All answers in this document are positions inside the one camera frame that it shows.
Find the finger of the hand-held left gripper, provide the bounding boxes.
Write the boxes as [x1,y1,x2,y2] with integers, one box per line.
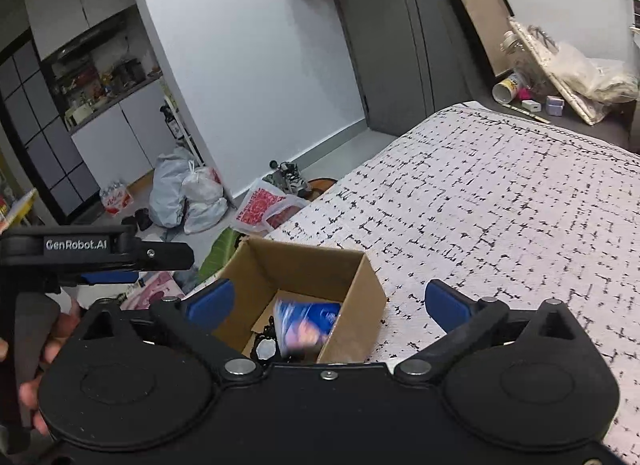
[60,270,143,291]
[135,241,195,272]

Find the pack of water bottles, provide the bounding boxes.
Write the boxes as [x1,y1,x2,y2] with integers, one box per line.
[99,180,136,216]

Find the dark panelled sliding door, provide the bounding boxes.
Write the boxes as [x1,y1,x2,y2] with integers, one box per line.
[0,39,101,226]

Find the white kitchen base cabinet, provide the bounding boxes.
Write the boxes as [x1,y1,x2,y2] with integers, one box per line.
[70,80,178,186]

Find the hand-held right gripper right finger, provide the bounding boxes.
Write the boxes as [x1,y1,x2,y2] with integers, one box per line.
[394,279,587,387]

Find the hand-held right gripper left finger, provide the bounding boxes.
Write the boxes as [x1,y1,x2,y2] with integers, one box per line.
[80,279,262,387]

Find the flat patterned package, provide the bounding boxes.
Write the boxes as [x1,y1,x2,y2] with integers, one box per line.
[507,17,616,126]

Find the clear bag of white cloth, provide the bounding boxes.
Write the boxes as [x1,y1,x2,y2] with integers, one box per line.
[555,42,640,106]

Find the brown cardboard box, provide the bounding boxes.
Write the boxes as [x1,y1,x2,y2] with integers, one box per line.
[212,236,388,365]

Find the person's left hand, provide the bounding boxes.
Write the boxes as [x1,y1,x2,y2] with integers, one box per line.
[17,297,83,436]

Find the white kitchen wall cabinet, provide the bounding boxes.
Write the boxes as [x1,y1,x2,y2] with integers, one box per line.
[24,0,137,62]

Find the black toy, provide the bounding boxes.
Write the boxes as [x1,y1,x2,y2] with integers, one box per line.
[250,317,281,361]

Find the grey sneakers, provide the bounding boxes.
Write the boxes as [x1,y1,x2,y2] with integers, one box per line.
[264,160,312,198]

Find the grey plastic bag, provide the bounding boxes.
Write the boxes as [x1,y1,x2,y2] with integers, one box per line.
[149,152,193,230]

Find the red white plastic bag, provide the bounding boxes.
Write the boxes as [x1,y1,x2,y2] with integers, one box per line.
[234,179,307,237]

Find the blue packet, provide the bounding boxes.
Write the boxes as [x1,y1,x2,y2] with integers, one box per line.
[272,297,343,358]

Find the yellow white can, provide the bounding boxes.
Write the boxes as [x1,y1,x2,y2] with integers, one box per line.
[492,72,528,103]

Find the dark grey wardrobe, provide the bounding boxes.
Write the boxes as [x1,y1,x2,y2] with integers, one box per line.
[327,0,481,138]

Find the yellow ruler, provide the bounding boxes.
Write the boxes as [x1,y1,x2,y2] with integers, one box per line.
[505,104,551,124]

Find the black picture frame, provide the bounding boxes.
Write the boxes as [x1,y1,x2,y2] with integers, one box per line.
[425,0,518,78]

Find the range hood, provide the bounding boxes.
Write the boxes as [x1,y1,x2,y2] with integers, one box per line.
[42,25,127,64]

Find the dark grey bedside shelf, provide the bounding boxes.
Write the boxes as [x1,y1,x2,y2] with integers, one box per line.
[470,75,640,154]

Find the black slippers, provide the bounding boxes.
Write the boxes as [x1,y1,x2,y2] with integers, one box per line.
[121,207,152,232]

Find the green bag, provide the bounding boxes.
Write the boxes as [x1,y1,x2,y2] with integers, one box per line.
[197,227,242,287]

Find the black spray bottle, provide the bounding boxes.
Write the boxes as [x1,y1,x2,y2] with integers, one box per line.
[160,105,184,142]

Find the white black patterned bed blanket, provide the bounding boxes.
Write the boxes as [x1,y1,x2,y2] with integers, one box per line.
[262,102,640,465]

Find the kitchen countertop clutter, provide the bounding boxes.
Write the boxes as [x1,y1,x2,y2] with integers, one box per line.
[52,57,163,126]

